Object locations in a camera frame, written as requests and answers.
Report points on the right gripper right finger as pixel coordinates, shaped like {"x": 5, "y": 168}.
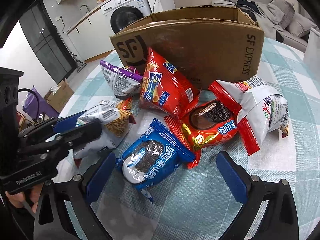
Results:
{"x": 280, "y": 219}

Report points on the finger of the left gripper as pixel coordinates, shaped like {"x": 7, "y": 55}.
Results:
{"x": 67, "y": 123}
{"x": 80, "y": 135}

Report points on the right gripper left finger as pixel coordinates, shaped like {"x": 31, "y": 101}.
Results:
{"x": 52, "y": 220}

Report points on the white noodle snack bag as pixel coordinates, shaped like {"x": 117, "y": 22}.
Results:
{"x": 115, "y": 119}

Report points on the purple white snack bag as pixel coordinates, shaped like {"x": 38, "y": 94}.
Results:
{"x": 125, "y": 81}

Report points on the blue oreo cookie packet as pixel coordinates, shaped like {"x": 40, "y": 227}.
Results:
{"x": 155, "y": 155}

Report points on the red crisp snack bag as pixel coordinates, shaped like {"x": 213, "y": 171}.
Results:
{"x": 165, "y": 88}

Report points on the red white snack bag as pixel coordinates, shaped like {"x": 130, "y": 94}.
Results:
{"x": 258, "y": 108}

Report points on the red oreo cookie packet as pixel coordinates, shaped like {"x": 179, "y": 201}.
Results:
{"x": 206, "y": 125}

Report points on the brown SF cardboard box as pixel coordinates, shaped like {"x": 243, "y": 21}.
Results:
{"x": 205, "y": 43}

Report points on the left hand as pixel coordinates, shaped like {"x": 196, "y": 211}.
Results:
{"x": 20, "y": 200}

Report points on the floor cardboard box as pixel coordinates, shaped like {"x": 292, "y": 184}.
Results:
{"x": 59, "y": 95}

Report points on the teal checked tablecloth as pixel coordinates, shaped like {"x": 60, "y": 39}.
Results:
{"x": 196, "y": 203}

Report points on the white washing machine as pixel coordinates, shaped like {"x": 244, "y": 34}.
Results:
{"x": 121, "y": 13}

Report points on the white trash bin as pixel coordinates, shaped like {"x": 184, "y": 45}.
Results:
{"x": 312, "y": 53}

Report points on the grey sofa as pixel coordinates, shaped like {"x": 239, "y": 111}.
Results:
{"x": 288, "y": 9}

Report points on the grey pillow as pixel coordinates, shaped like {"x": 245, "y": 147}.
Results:
{"x": 300, "y": 26}

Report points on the pile of dark clothes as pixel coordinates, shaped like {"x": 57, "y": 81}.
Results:
{"x": 268, "y": 17}

